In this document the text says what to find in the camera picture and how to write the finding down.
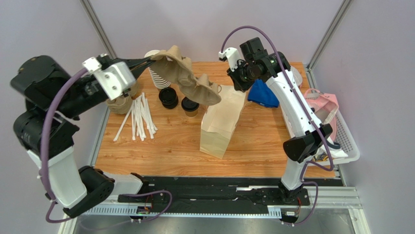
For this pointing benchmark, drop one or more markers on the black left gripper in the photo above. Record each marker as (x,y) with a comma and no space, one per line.
(136,65)

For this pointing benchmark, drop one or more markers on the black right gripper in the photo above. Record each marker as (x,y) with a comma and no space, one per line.
(238,81)

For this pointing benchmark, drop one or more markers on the single cardboard cup carrier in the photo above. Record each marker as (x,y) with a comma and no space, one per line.
(177,69)

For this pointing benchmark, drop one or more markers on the brown paper bag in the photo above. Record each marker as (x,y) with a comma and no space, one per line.
(220,120)

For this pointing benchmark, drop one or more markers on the single paper cup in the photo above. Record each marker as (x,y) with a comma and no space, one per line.
(191,113)

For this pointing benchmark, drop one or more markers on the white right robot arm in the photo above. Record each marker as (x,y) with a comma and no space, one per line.
(251,65)

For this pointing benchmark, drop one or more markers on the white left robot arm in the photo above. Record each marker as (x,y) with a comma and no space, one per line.
(54,100)

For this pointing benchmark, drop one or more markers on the blue cloth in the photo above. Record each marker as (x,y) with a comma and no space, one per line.
(261,94)

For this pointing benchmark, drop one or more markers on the stack of paper cups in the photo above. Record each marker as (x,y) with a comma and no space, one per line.
(158,81)

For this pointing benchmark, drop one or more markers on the cardboard cup carrier stack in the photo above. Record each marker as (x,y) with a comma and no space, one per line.
(122,104)

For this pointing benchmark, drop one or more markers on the stack of black lids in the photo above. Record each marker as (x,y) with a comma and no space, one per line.
(168,98)

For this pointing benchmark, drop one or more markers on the white pink mesh pouches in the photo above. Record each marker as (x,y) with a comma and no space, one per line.
(298,79)

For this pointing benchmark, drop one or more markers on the pile of wrapped straws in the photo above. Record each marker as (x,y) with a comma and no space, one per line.
(142,124)

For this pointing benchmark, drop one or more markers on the pink mesh bag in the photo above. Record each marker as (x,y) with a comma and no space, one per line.
(325,108)

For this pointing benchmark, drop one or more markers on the white plastic basket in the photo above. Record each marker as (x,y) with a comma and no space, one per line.
(345,139)

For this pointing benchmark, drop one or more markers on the white garment in basket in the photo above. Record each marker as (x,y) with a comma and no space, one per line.
(335,150)

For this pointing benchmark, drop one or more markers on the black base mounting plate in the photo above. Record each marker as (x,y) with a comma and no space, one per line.
(215,195)

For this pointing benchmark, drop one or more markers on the aluminium frame rail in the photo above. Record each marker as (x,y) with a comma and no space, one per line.
(333,210)

